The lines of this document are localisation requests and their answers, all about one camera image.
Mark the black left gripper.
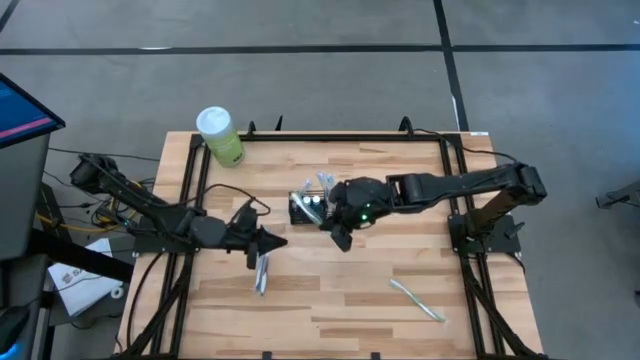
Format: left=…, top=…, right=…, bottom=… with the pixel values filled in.
left=225, top=222, right=289, bottom=271

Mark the purple toothbrush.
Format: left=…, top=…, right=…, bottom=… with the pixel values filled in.
left=253, top=252, right=272, bottom=297

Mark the black wire caddy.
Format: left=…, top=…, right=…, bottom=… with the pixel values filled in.
left=288, top=189, right=340, bottom=226

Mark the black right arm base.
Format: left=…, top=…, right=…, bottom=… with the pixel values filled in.
left=447, top=213, right=522, bottom=255

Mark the green disinfecting wipes canister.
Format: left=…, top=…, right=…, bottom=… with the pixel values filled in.
left=195, top=105, right=247, bottom=169

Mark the black stand beam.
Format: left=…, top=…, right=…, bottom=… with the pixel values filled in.
left=27, top=227, right=135, bottom=284

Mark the white paper booklet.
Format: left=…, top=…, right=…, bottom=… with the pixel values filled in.
left=47, top=237, right=125, bottom=319

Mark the black computer mouse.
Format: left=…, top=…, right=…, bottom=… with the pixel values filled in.
left=0, top=304, right=32, bottom=351

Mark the blue screen monitor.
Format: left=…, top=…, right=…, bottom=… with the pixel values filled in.
left=0, top=72, right=67, bottom=151

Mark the black stand leg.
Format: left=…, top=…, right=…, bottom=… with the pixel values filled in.
left=594, top=179, right=640, bottom=211

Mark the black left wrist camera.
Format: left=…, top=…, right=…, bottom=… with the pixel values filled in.
left=232, top=199, right=261, bottom=227

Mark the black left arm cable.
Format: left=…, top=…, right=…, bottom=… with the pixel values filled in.
left=197, top=180, right=273, bottom=217

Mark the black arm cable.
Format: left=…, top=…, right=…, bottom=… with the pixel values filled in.
left=197, top=180, right=273, bottom=217
left=412, top=127, right=521, bottom=166

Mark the black metal table frame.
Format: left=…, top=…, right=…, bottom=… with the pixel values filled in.
left=117, top=130, right=549, bottom=360

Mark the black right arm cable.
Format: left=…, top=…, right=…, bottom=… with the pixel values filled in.
left=412, top=127, right=521, bottom=166

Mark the black floor cable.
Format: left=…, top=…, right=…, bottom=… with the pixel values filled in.
left=47, top=146, right=162, bottom=164

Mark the yellow floor cable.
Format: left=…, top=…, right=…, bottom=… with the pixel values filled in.
left=35, top=197, right=139, bottom=235

